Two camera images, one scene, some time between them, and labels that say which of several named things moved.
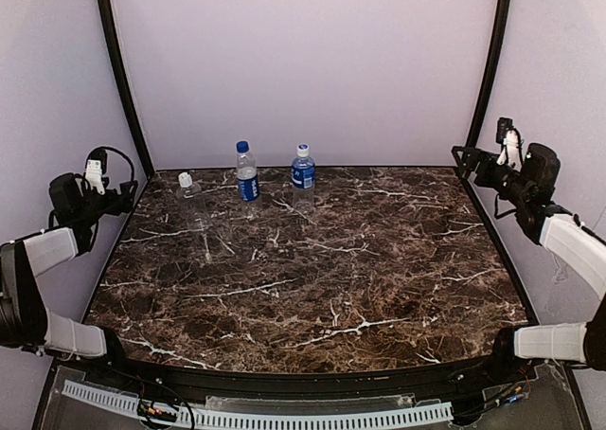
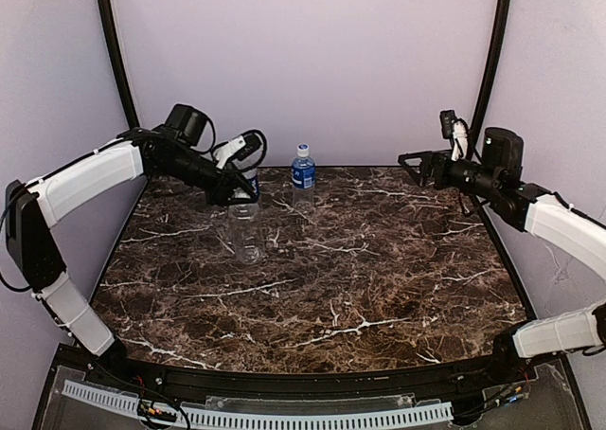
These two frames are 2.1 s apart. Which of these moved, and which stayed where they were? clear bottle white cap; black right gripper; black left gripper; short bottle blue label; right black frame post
Moved: black right gripper; clear bottle white cap; black left gripper
Stayed: right black frame post; short bottle blue label
